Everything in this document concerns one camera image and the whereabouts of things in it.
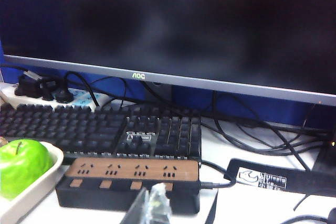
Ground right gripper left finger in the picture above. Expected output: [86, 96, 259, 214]
[122, 187, 150, 224]

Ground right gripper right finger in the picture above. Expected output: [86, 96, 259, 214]
[147, 182, 173, 224]

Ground black wood-top power strip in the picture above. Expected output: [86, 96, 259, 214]
[55, 157, 202, 215]

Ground black mechanical keyboard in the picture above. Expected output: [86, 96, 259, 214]
[0, 102, 202, 162]

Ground cream paper bowl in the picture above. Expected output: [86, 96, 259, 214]
[0, 141, 65, 224]

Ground white power strip blue labels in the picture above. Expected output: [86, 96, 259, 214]
[0, 82, 112, 113]

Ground green apple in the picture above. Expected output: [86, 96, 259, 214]
[0, 139, 55, 201]

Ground black power adapter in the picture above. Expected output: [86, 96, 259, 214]
[14, 74, 43, 99]

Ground black AOC monitor silver bezel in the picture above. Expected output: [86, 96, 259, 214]
[0, 0, 336, 110]

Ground black power strip cable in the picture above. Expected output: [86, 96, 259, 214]
[199, 159, 237, 189]

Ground black monitor cable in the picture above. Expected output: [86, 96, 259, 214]
[230, 95, 311, 170]
[212, 91, 329, 157]

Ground black looping cable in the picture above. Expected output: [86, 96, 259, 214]
[64, 71, 101, 107]

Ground small black wall plug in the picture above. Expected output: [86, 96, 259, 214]
[41, 77, 57, 101]
[55, 89, 76, 104]

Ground thin black loose cable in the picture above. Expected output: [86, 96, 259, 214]
[292, 194, 308, 212]

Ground thick black plug cable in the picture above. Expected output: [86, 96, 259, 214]
[275, 213, 332, 224]

